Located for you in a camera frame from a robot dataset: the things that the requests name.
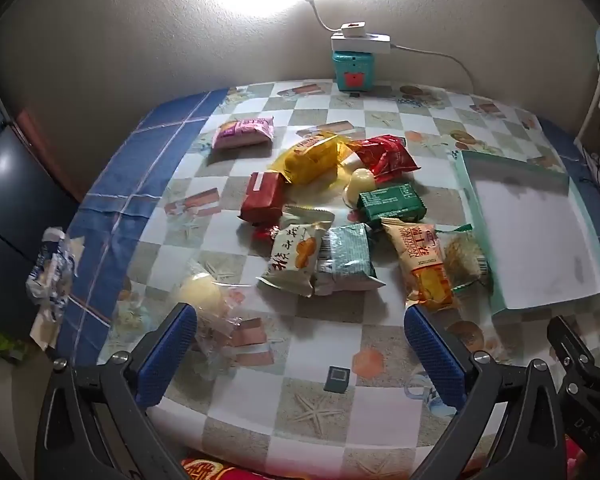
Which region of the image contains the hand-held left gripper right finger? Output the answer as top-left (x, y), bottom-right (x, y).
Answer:
top-left (404, 305), bottom-right (576, 480)

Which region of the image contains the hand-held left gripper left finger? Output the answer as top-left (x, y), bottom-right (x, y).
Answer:
top-left (34, 302), bottom-right (198, 480)

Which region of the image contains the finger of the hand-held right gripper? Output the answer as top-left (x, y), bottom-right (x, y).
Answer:
top-left (546, 314), bottom-right (597, 376)

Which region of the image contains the clear pale bun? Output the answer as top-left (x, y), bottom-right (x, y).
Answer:
top-left (177, 260), bottom-right (270, 377)

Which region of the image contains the dark red snack packet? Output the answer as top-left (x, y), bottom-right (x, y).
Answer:
top-left (237, 171), bottom-right (288, 225)

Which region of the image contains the pale yellow pudding cup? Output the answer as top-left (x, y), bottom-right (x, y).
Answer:
top-left (342, 167), bottom-right (379, 209)

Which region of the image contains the yellow snack packet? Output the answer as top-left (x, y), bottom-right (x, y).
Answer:
top-left (270, 132), bottom-right (353, 187)

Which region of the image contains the pink snack packet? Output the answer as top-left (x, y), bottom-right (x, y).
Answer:
top-left (211, 116), bottom-right (276, 151)

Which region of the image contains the orange biscuit packet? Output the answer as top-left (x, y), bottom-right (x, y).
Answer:
top-left (381, 222), bottom-right (455, 311)

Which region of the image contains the clear packet with green edges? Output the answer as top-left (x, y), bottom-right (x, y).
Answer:
top-left (432, 225), bottom-right (493, 295)

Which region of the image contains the checkered printed tablecloth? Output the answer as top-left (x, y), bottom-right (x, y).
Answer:
top-left (55, 80), bottom-right (600, 480)

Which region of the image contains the red printed cloth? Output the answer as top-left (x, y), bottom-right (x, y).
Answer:
top-left (180, 457), bottom-right (416, 480)

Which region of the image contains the teal green snack packet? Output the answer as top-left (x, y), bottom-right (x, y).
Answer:
top-left (314, 222), bottom-right (386, 296)

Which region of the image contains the crumpled blue white wrapper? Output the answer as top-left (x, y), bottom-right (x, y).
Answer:
top-left (26, 227), bottom-right (83, 351)

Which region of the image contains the dark green snack packet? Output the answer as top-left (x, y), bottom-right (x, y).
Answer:
top-left (356, 182), bottom-right (427, 227)

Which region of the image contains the white packet with orange print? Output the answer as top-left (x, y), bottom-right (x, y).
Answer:
top-left (256, 220), bottom-right (333, 298)

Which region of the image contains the white crimped snack packet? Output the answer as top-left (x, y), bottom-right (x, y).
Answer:
top-left (280, 205), bottom-right (337, 227)

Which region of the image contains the bright red snack packet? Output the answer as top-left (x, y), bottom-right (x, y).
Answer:
top-left (347, 134), bottom-right (421, 178)

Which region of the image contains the teal toy box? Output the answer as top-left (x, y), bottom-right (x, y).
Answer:
top-left (331, 50), bottom-right (377, 93)

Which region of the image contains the white power strip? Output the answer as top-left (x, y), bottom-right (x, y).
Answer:
top-left (330, 32), bottom-right (393, 57)

